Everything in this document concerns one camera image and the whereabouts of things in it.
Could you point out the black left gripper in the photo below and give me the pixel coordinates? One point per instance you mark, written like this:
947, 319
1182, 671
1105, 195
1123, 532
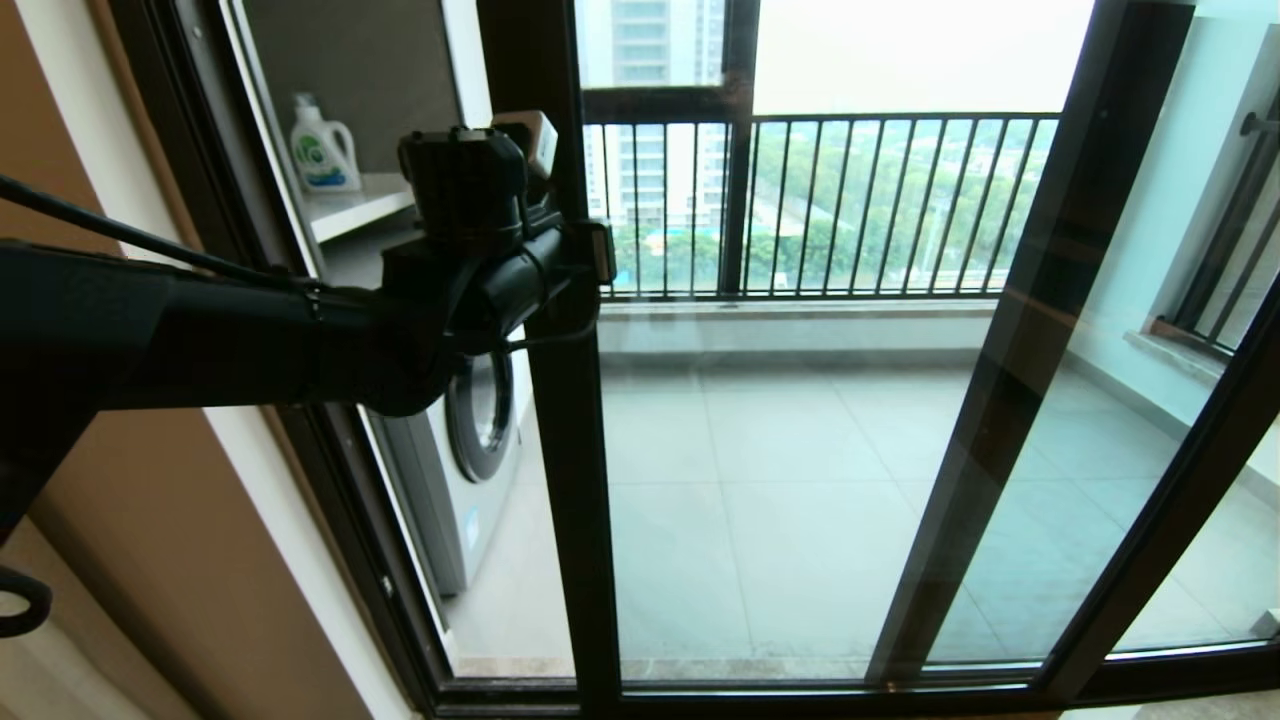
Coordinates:
510, 285

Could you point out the dark framed sliding glass door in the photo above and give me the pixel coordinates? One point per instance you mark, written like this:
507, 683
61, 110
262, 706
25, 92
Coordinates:
580, 500

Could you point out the grey stone window sill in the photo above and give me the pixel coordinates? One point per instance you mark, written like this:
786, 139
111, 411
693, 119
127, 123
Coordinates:
1175, 352
800, 310

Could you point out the high-rise apartment building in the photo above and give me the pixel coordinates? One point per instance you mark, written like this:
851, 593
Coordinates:
645, 40

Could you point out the white front-load washing machine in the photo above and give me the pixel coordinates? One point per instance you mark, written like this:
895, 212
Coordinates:
470, 480

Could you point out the white laundry detergent bottle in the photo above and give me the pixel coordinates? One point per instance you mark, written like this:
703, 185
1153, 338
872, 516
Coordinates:
325, 155

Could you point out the black balcony railing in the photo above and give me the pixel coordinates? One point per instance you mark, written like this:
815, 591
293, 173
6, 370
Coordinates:
900, 119

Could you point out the black window guard railing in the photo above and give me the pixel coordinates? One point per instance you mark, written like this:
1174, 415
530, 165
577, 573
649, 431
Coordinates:
1225, 260

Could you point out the cream curtain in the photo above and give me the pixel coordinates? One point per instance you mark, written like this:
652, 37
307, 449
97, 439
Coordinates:
60, 680

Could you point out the black window frame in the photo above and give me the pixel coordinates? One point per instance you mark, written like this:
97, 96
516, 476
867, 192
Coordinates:
738, 200

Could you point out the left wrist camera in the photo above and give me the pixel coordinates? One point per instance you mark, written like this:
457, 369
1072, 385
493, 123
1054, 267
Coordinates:
465, 180

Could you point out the white wall shelf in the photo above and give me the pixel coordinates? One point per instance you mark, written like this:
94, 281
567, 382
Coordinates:
355, 210

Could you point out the dark sliding door frame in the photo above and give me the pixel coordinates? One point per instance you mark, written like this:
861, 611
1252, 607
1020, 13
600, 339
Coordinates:
330, 450

